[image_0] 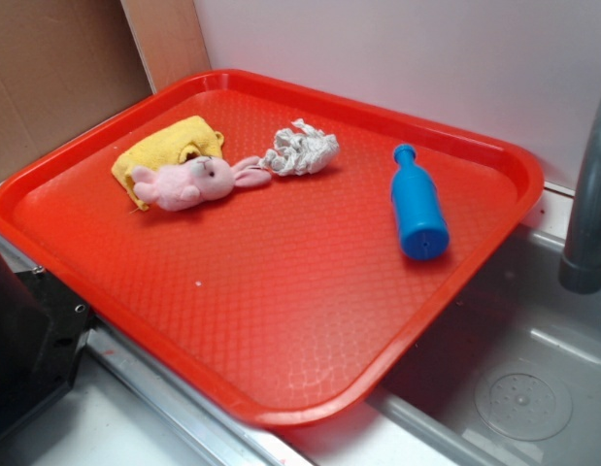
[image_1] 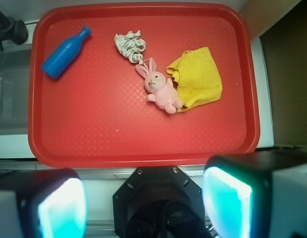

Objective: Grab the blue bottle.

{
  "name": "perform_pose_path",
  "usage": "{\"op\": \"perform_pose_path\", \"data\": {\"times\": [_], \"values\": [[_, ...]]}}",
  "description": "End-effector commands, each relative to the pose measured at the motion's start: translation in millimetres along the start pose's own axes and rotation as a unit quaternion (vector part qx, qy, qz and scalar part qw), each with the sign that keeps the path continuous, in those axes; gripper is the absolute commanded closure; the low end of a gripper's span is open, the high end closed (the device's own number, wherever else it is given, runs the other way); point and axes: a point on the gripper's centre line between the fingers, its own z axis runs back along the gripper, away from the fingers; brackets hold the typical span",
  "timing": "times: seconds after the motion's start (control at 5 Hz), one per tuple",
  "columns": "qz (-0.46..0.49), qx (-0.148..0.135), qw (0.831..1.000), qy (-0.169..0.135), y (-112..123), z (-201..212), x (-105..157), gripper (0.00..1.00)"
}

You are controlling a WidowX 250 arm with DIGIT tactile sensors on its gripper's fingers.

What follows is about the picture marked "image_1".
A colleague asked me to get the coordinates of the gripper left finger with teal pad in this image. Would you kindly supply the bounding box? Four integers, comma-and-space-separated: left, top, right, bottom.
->
0, 169, 88, 238

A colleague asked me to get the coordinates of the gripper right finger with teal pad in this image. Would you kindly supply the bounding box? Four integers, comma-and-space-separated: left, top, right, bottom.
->
202, 150, 307, 238

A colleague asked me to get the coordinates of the blue plastic bottle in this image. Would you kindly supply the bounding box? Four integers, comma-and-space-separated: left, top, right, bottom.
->
41, 26, 92, 79

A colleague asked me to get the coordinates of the red plastic tray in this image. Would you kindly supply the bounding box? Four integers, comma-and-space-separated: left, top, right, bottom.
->
28, 2, 260, 168

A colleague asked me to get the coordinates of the yellow cloth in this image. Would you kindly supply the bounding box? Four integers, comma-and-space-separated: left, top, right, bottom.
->
166, 47, 223, 113

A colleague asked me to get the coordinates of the grey sink basin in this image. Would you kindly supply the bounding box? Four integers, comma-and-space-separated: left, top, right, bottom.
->
0, 49, 31, 135

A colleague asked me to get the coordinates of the pink plush bunny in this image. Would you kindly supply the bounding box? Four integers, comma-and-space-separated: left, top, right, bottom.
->
135, 58, 184, 114

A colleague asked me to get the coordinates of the crumpled white paper towel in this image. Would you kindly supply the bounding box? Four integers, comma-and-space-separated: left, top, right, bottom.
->
114, 30, 146, 65

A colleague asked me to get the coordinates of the grey sink faucet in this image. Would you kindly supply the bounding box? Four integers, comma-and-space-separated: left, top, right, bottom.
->
0, 11, 28, 52

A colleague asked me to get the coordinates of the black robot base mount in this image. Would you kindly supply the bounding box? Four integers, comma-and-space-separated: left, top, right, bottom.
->
113, 167, 213, 238

